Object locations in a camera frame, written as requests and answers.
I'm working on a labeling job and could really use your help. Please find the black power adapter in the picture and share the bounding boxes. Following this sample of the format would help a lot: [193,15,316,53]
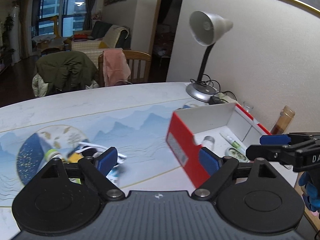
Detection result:
[208,96,228,105]

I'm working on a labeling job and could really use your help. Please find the sofa with blanket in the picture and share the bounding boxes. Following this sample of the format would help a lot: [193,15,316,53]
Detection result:
[71,21,131,68]

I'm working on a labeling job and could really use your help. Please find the clear glass cup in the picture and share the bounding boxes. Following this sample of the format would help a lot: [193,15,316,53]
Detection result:
[242,101,254,113]

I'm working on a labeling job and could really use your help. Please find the red white cardboard box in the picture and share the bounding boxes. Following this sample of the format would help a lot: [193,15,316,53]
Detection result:
[166,103,270,187]

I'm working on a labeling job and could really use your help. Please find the olive green jacket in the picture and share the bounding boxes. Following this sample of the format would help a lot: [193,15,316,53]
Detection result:
[31,51,99,98]

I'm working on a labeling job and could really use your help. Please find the wooden chair pink cloth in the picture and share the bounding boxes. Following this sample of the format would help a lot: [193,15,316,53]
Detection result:
[98,48,151,87]

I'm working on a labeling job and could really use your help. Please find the silver desk lamp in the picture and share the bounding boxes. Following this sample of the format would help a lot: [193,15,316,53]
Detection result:
[186,10,233,103]

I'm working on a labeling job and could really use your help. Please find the white purple pill bottle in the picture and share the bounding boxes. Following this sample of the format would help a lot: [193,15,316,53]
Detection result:
[201,135,215,151]

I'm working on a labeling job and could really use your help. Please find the brown jar green lid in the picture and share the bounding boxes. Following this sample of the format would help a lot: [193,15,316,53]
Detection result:
[44,149,65,162]

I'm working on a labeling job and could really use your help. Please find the yellow small box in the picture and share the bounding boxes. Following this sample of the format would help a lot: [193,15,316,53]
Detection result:
[67,152,84,163]

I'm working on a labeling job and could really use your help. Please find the white sunglasses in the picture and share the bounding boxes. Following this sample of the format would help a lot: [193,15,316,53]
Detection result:
[74,141,127,166]

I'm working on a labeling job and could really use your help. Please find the green white glue stick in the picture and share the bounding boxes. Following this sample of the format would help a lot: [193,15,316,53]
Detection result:
[220,132,246,155]

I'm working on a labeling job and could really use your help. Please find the white blue cream tube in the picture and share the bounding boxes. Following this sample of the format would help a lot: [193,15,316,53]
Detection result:
[106,164,125,187]

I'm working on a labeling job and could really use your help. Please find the blue gloved right hand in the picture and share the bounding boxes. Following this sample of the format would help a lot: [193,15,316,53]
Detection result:
[298,172,319,212]

